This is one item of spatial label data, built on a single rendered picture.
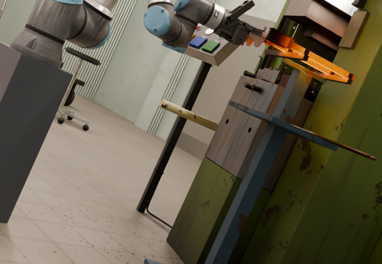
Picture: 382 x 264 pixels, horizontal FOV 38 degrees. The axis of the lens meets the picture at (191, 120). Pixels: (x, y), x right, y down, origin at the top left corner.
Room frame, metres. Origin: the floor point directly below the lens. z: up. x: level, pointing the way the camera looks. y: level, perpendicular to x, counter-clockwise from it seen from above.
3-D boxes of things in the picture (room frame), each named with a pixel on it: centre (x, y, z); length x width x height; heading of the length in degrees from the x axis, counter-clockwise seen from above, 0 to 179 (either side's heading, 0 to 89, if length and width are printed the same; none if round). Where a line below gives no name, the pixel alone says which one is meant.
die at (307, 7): (2.79, -0.43, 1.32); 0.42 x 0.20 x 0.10; 113
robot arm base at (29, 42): (2.04, 0.61, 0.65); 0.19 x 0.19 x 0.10
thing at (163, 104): (2.99, -0.02, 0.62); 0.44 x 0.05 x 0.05; 113
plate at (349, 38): (2.47, -0.49, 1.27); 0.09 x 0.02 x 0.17; 23
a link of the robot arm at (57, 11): (2.05, 0.61, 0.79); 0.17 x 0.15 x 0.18; 154
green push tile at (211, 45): (3.03, 0.07, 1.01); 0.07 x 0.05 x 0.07; 48
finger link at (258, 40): (2.07, -0.11, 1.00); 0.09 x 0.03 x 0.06; 92
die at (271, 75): (2.79, -0.43, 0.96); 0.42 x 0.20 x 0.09; 113
